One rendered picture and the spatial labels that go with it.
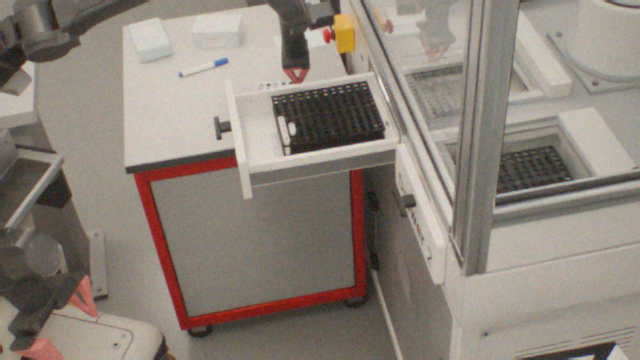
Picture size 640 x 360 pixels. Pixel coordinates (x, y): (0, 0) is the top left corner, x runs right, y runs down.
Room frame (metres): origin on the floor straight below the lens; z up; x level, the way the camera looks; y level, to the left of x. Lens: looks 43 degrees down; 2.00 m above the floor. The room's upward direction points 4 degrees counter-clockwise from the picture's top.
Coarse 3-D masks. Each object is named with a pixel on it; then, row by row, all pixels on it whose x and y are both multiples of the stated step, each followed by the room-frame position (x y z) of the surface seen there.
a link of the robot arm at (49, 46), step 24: (24, 0) 1.25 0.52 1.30; (48, 0) 1.25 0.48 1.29; (72, 0) 1.24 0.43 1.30; (96, 0) 1.22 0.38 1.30; (120, 0) 1.22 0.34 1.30; (144, 0) 1.23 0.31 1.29; (72, 24) 1.21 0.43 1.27; (96, 24) 1.24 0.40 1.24; (24, 48) 1.19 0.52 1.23; (48, 48) 1.19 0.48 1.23; (72, 48) 1.22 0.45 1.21
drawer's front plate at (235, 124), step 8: (224, 80) 1.48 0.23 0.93; (232, 88) 1.44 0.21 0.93; (232, 96) 1.41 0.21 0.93; (232, 104) 1.39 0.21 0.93; (232, 112) 1.36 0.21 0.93; (232, 120) 1.33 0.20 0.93; (232, 128) 1.30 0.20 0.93; (240, 128) 1.30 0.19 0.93; (240, 136) 1.28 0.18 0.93; (240, 144) 1.25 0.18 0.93; (240, 152) 1.22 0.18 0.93; (240, 160) 1.20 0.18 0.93; (240, 168) 1.20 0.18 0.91; (248, 176) 1.20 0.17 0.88; (248, 184) 1.20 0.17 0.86; (248, 192) 1.20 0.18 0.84
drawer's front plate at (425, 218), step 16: (400, 144) 1.21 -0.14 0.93; (400, 160) 1.18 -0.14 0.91; (416, 176) 1.12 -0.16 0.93; (400, 192) 1.18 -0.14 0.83; (416, 192) 1.07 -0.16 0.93; (416, 208) 1.07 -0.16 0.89; (416, 224) 1.06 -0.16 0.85; (432, 224) 0.99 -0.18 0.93; (432, 240) 0.96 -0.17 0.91; (432, 256) 0.96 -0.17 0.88; (432, 272) 0.95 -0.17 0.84
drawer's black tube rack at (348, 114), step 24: (288, 96) 1.44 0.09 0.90; (312, 96) 1.43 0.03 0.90; (336, 96) 1.46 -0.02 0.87; (360, 96) 1.45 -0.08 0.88; (288, 120) 1.35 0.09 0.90; (312, 120) 1.35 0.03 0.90; (336, 120) 1.34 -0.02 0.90; (360, 120) 1.34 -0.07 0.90; (312, 144) 1.30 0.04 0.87; (336, 144) 1.29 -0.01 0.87
